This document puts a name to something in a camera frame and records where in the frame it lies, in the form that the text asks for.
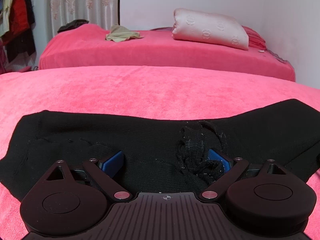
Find folded red blanket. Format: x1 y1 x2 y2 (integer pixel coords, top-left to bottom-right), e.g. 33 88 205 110
241 26 267 50

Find floral lace curtain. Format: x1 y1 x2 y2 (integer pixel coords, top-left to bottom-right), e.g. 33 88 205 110
46 0 120 38

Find cream hanging shirt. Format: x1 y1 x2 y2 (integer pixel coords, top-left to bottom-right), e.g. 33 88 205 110
0 0 13 37

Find pink covered bed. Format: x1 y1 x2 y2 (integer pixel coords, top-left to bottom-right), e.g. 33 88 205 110
38 24 296 82

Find dark crumpled garment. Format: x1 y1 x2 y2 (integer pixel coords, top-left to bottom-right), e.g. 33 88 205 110
57 19 89 34

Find black knit pants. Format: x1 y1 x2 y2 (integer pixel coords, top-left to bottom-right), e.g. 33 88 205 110
0 99 320 201

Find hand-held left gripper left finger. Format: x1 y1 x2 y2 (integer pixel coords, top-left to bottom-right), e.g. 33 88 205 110
45 151 133 202

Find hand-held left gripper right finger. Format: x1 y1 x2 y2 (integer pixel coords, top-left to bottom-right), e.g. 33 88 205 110
199 149 288 202

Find beige crumpled garment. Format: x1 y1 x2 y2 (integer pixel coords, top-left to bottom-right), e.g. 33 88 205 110
105 24 145 42

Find red hanging jacket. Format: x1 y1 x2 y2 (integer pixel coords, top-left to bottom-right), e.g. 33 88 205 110
9 0 32 35

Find white embossed pillow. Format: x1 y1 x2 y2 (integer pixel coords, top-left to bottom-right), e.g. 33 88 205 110
172 8 250 51

